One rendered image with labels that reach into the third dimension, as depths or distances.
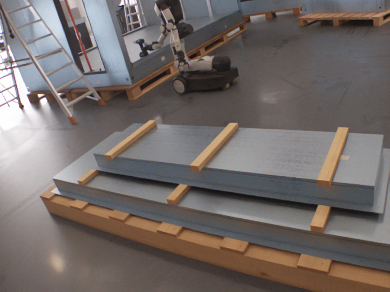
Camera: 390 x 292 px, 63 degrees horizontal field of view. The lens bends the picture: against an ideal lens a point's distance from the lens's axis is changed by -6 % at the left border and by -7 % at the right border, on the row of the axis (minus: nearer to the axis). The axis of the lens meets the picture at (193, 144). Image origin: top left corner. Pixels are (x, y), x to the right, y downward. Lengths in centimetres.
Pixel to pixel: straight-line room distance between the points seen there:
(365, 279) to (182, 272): 83
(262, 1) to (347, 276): 709
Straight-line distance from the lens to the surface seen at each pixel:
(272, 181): 156
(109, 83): 470
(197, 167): 166
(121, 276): 184
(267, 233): 153
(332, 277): 145
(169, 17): 390
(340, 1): 648
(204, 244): 163
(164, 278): 173
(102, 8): 435
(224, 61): 380
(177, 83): 403
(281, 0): 794
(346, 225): 146
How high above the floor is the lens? 125
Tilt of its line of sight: 27 degrees down
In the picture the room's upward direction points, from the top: 15 degrees counter-clockwise
